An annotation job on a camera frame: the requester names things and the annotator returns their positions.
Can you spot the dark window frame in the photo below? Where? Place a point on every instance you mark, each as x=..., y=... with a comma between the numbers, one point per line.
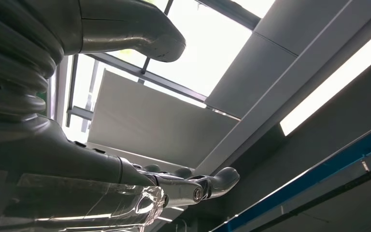
x=160, y=84

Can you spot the ceiling light strip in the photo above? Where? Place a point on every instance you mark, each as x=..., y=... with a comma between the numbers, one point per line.
x=332, y=83

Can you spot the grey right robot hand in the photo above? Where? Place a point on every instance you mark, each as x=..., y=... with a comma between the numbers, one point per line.
x=60, y=160

